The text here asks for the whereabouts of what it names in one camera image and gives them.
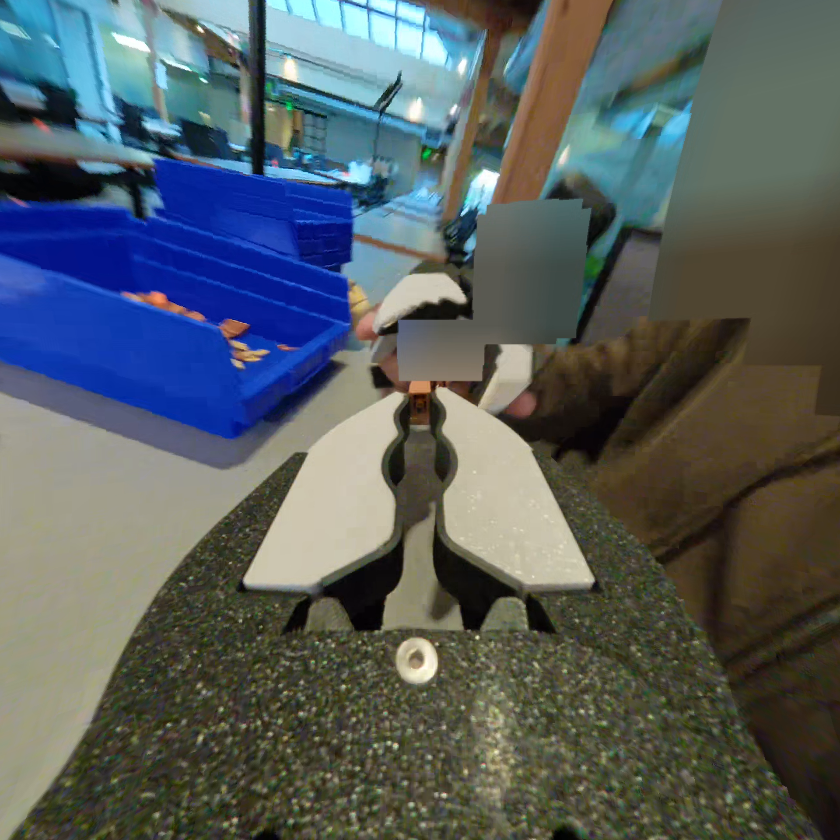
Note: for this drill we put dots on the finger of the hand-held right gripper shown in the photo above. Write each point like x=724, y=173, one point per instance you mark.
x=508, y=374
x=413, y=295

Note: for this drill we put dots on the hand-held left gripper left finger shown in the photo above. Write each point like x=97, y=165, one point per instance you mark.
x=328, y=518

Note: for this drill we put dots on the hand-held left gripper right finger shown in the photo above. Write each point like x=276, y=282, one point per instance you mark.
x=518, y=518

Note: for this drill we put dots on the small brown brick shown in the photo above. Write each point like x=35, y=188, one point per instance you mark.
x=418, y=403

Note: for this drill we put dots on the blue storage bin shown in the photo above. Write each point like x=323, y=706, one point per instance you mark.
x=262, y=210
x=98, y=367

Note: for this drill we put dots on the grey desk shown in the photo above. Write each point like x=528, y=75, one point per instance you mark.
x=98, y=525

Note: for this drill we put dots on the person's right hand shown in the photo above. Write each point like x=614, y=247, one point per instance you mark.
x=522, y=405

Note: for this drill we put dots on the tan brick piece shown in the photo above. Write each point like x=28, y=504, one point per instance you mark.
x=358, y=302

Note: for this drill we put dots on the wooden pillar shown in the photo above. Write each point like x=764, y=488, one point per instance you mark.
x=469, y=131
x=544, y=98

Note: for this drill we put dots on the person's brown jacket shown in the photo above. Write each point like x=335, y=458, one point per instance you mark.
x=754, y=525

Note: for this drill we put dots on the heap of orange brick pieces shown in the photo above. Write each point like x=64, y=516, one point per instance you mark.
x=164, y=303

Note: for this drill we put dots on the black pole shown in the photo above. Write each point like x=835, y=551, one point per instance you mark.
x=257, y=79

